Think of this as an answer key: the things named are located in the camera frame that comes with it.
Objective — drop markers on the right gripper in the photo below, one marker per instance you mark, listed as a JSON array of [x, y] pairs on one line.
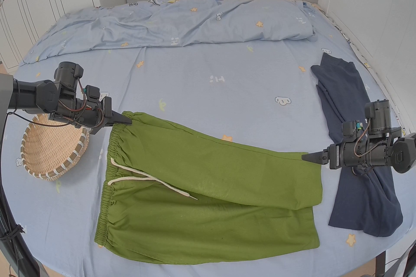
[[352, 155]]

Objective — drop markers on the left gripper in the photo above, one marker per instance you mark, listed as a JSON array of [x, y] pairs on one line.
[[94, 115]]

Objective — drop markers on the green shorts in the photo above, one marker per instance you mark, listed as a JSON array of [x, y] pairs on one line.
[[211, 188]]

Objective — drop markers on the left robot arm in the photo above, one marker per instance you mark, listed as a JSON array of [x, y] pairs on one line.
[[29, 94]]

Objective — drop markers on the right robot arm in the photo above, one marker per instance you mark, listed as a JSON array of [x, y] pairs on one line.
[[403, 152]]

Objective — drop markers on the round woven basket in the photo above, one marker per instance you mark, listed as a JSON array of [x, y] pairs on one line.
[[48, 152]]

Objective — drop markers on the dark blue garment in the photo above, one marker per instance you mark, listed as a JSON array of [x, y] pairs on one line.
[[341, 90]]

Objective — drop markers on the pale blue quilt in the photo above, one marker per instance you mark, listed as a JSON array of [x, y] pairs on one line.
[[162, 25]]

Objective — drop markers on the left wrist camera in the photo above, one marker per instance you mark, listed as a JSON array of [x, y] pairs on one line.
[[92, 93]]

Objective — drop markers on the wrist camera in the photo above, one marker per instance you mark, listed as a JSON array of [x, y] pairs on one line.
[[92, 93], [350, 129]]

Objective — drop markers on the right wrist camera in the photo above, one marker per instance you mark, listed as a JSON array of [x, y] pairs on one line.
[[350, 129]]

